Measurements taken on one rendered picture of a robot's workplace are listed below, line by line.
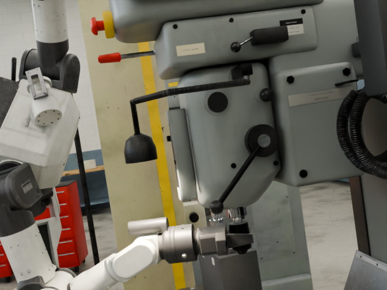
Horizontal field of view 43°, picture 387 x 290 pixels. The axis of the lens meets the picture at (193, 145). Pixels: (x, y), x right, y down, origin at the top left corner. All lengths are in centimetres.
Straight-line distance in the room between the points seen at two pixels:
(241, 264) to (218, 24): 73
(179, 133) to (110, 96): 176
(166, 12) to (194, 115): 22
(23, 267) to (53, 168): 26
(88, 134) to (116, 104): 730
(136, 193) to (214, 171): 183
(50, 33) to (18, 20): 908
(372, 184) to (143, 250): 60
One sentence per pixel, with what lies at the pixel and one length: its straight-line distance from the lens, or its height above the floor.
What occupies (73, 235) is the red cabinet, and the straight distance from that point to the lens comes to 571.
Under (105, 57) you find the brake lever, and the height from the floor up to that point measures 170.
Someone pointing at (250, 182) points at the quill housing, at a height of 137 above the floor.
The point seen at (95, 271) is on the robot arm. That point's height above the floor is 119.
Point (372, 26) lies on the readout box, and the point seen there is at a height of 163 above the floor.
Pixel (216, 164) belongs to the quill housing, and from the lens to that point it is 105.
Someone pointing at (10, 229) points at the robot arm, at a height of 133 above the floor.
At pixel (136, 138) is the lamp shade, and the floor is 150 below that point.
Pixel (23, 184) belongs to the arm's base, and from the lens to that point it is 123.
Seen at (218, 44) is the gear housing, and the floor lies 167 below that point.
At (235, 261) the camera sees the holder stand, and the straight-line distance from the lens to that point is 146.
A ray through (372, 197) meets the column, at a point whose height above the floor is 125.
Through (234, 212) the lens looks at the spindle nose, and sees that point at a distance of 115.
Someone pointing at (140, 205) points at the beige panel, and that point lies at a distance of 288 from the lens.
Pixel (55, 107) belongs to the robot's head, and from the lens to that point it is 123.
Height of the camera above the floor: 152
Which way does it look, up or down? 3 degrees down
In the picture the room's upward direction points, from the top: 9 degrees counter-clockwise
